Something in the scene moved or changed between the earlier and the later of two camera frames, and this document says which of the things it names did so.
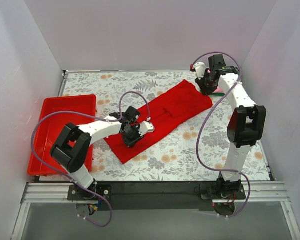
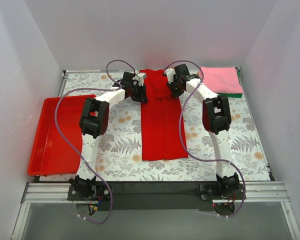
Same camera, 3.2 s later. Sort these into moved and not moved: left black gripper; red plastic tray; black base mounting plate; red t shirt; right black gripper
Moved: red t shirt; right black gripper; left black gripper
Not moved: black base mounting plate; red plastic tray
